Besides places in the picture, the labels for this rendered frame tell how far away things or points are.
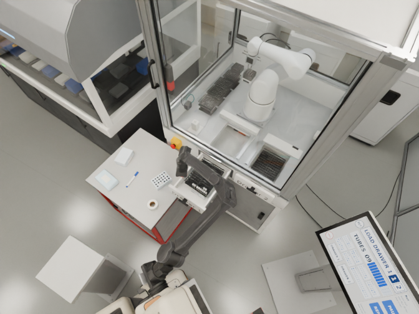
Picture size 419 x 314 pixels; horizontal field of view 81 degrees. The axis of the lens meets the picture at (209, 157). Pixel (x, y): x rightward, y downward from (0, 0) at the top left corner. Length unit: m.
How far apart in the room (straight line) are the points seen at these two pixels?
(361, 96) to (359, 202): 2.18
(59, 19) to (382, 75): 1.40
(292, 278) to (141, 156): 1.65
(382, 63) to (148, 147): 1.58
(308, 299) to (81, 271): 1.78
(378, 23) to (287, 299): 2.07
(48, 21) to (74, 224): 1.80
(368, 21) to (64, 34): 1.30
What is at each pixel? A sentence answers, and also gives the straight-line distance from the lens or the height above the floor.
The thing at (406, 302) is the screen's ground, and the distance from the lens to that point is 1.54.
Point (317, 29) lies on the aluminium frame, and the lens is 0.86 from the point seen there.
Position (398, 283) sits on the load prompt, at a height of 1.16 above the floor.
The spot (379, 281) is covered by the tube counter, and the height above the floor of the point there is 1.11.
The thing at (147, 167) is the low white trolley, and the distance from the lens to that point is 1.90.
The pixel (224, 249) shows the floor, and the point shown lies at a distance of 2.44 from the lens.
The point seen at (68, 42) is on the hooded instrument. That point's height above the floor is 1.60.
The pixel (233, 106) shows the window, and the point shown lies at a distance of 1.23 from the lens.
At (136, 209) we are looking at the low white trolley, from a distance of 1.78.
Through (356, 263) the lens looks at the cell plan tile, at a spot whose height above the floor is 1.06.
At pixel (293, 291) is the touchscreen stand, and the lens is 2.49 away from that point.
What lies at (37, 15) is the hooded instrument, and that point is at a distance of 1.70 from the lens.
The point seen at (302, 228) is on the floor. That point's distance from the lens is 2.66.
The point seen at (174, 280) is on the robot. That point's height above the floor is 0.28.
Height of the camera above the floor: 2.40
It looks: 60 degrees down
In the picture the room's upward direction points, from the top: 3 degrees clockwise
